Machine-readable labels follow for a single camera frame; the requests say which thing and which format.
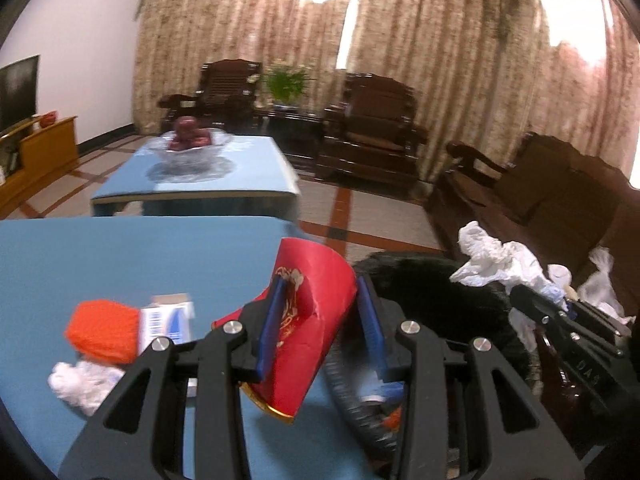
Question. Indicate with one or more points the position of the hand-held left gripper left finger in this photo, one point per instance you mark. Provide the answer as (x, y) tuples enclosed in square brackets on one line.
[(267, 335)]

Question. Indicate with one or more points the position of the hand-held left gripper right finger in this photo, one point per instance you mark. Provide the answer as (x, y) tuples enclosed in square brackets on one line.
[(372, 330)]

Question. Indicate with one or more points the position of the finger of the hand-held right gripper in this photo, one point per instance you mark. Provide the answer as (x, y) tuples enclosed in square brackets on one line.
[(540, 307), (602, 321)]

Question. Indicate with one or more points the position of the red paper cup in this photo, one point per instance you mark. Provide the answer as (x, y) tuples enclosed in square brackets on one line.
[(320, 280)]

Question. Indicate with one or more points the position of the white tissue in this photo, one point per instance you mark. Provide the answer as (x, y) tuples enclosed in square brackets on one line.
[(490, 255), (82, 385)]

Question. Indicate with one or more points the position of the black trash can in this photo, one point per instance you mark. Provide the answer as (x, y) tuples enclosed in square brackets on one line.
[(450, 305)]

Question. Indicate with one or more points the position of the white blue striped box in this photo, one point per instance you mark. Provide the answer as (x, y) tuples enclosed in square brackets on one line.
[(167, 320)]

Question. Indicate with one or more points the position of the dark wooden sofa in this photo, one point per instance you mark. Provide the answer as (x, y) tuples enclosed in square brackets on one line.
[(540, 190)]

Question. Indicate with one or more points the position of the dark wooden coffee table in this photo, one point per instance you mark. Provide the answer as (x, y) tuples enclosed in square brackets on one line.
[(200, 205)]

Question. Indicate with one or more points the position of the blue coffee table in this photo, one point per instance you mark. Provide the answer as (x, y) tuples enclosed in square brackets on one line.
[(250, 170)]

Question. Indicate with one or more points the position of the blue tablecloth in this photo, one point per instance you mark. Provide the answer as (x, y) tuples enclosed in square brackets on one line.
[(100, 260)]

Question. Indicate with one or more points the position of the glass fruit bowl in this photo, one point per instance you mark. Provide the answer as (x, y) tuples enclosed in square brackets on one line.
[(192, 157)]

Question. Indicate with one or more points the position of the dark wooden armchair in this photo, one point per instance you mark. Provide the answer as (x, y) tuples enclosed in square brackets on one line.
[(370, 130), (220, 90)]

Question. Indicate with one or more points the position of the dark wooden side table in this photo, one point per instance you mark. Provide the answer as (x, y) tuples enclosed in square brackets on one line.
[(295, 132)]

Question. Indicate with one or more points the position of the red apple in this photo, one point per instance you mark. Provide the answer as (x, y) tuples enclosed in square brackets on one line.
[(177, 143), (201, 140), (186, 125)]

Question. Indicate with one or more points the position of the green potted plant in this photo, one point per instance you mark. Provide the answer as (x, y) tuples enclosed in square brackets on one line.
[(285, 82)]

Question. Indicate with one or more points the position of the wooden television cabinet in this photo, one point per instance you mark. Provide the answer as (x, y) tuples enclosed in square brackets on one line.
[(45, 160)]

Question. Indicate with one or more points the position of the beige patterned curtain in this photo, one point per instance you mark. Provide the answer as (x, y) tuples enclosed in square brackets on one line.
[(425, 35)]

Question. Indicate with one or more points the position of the small red ornament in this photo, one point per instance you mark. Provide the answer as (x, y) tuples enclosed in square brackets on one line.
[(47, 119)]

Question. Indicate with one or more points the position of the flat screen television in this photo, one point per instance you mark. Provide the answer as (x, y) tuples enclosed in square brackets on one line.
[(17, 92)]

